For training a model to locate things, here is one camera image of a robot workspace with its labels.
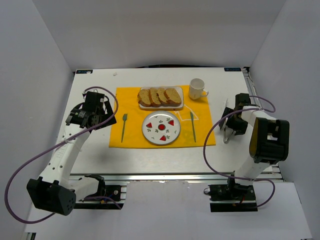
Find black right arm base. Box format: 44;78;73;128
203;184;258;213

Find yellow cloth placemat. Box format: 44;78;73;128
109;85;213;149

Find white ceramic mug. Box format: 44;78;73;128
188;78;209;100

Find blue table label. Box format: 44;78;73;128
75;69;93;75
223;67;242;72

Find watermelon pattern round plate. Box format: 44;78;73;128
142;110;181;146

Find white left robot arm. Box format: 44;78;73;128
26;91;116;216

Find rightmost bread slice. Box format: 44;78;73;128
164;88;182;105

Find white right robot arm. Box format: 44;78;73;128
218;93;290;193

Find white rectangular bread tray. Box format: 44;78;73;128
137;86;184;110

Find right blue table label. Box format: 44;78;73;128
223;67;242;72

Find leftmost bread slice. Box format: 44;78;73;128
137;89;152;107

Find bread slice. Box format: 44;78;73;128
164;88;182;105
148;87;162;107
156;87;169;106
137;89;152;107

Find metal tongs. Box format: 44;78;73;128
222;98;235;144

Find left blue table label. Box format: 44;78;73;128
75;69;93;75

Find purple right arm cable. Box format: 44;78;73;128
202;95;277;208

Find teal plastic fork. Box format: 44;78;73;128
121;113;128;143

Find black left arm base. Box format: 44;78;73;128
74;184;127;210

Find teal plastic knife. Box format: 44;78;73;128
190;111;197;143

